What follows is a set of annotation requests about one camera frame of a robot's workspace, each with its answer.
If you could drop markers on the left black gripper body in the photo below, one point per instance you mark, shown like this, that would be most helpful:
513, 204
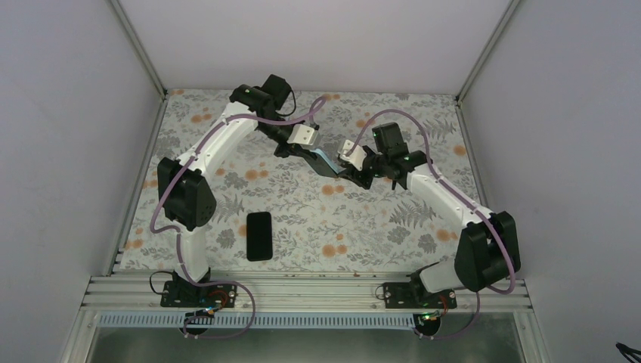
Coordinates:
289, 151

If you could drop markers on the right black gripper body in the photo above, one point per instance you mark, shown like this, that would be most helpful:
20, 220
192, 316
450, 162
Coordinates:
381, 159

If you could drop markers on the light blue phone case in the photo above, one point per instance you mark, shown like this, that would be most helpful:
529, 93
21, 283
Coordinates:
328, 159

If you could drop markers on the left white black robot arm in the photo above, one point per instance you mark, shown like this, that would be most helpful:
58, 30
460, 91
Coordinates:
186, 201

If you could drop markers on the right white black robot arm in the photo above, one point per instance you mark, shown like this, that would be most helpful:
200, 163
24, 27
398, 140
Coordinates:
487, 250

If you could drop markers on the black phone on table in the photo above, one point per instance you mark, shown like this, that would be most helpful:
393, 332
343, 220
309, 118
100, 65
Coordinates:
259, 237

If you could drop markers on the floral table mat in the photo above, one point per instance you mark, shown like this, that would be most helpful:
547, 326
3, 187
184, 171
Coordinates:
319, 224

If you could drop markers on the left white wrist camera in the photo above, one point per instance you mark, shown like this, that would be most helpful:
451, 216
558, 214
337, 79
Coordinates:
305, 136

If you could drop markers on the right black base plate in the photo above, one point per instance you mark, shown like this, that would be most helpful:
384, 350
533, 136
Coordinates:
402, 295

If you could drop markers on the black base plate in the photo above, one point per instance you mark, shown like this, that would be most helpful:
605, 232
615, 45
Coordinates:
184, 295
402, 295

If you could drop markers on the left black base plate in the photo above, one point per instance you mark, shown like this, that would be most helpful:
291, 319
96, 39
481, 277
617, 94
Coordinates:
184, 295

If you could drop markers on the slotted grey cable duct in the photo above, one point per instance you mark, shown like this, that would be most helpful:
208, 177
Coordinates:
264, 320

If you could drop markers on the right aluminium frame post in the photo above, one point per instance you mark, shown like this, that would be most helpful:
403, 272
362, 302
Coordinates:
487, 50

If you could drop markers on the aluminium frame post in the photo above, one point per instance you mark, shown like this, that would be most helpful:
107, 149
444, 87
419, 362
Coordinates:
137, 46
487, 50

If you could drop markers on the left aluminium frame post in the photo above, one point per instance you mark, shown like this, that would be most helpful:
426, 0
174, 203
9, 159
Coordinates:
137, 46

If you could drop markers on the aluminium front rail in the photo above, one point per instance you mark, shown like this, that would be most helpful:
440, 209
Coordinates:
290, 292

